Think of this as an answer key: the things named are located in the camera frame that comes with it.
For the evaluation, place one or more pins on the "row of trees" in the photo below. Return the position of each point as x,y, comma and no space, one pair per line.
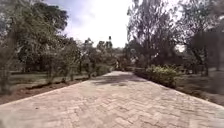
40,40
166,36

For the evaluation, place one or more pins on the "green bush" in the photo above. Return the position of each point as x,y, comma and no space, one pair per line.
162,74

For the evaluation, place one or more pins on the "grey brick paved path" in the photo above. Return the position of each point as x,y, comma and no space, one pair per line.
113,103

